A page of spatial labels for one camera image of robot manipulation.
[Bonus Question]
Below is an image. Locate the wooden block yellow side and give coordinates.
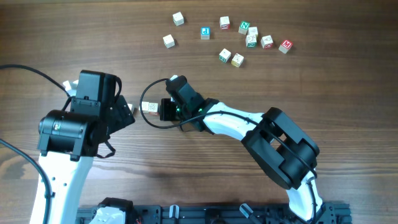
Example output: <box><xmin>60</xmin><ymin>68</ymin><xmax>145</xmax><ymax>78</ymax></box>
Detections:
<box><xmin>127</xmin><ymin>103</ymin><xmax>135</xmax><ymax>114</ymax></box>

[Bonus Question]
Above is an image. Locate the wooden block blue side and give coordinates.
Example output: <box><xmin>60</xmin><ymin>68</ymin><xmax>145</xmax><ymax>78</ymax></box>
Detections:
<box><xmin>148</xmin><ymin>103</ymin><xmax>159</xmax><ymax>115</ymax></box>

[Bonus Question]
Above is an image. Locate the wooden block green side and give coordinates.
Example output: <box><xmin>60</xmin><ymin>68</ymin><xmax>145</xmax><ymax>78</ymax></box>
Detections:
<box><xmin>141</xmin><ymin>101</ymin><xmax>150</xmax><ymax>113</ymax></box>

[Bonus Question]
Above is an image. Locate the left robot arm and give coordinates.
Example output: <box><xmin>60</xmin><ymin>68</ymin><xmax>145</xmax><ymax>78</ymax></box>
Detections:
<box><xmin>30</xmin><ymin>70</ymin><xmax>135</xmax><ymax>223</ymax></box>

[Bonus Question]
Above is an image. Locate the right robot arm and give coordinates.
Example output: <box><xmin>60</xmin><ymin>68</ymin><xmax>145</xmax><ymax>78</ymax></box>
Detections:
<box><xmin>160</xmin><ymin>75</ymin><xmax>323</xmax><ymax>223</ymax></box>

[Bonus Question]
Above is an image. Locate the wooden block teal side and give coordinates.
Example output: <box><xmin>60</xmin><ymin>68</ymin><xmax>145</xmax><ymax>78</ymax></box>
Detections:
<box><xmin>219</xmin><ymin>49</ymin><xmax>231</xmax><ymax>63</ymax></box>

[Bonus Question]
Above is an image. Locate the wooden block yellow picture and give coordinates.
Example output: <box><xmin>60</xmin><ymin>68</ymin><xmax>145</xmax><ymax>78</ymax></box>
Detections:
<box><xmin>231</xmin><ymin>53</ymin><xmax>244</xmax><ymax>68</ymax></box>

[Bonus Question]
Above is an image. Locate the blue P block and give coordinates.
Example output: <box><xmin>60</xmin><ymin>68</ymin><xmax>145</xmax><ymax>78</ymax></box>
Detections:
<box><xmin>200</xmin><ymin>27</ymin><xmax>210</xmax><ymax>40</ymax></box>

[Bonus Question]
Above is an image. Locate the plain wooden block top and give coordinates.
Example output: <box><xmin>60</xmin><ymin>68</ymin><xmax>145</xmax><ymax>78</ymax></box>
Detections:
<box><xmin>172</xmin><ymin>12</ymin><xmax>184</xmax><ymax>26</ymax></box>

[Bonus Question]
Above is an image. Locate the wooden block red side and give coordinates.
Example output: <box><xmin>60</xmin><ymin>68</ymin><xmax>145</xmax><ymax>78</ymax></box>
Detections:
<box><xmin>220</xmin><ymin>16</ymin><xmax>231</xmax><ymax>30</ymax></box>

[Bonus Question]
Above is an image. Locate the wooden block green picture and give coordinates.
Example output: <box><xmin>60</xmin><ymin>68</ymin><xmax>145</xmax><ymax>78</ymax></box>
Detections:
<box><xmin>246</xmin><ymin>34</ymin><xmax>257</xmax><ymax>48</ymax></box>

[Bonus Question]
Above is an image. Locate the green N block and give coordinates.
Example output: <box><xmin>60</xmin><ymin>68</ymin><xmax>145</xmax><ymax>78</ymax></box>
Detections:
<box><xmin>238</xmin><ymin>21</ymin><xmax>250</xmax><ymax>35</ymax></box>

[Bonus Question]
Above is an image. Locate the wooden block red picture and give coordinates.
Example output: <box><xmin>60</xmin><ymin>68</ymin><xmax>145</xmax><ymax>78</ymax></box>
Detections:
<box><xmin>261</xmin><ymin>35</ymin><xmax>274</xmax><ymax>49</ymax></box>

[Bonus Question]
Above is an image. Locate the red M block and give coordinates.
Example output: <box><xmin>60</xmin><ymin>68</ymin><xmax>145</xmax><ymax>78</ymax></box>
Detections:
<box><xmin>279</xmin><ymin>40</ymin><xmax>293</xmax><ymax>54</ymax></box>

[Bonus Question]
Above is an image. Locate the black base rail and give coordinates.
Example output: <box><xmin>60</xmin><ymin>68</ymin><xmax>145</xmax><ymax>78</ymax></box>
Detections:
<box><xmin>74</xmin><ymin>203</ymin><xmax>352</xmax><ymax>224</ymax></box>

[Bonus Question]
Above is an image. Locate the left black cable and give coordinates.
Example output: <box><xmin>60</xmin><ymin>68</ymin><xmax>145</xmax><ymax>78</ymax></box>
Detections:
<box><xmin>0</xmin><ymin>64</ymin><xmax>71</xmax><ymax>224</ymax></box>

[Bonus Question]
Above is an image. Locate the black cable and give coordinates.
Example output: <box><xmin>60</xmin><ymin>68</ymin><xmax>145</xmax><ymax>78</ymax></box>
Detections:
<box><xmin>0</xmin><ymin>64</ymin><xmax>71</xmax><ymax>224</ymax></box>
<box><xmin>139</xmin><ymin>78</ymin><xmax>318</xmax><ymax>223</ymax></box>

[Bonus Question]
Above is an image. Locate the right black cable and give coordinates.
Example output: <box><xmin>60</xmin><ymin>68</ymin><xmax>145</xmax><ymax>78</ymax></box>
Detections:
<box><xmin>139</xmin><ymin>78</ymin><xmax>318</xmax><ymax>223</ymax></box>

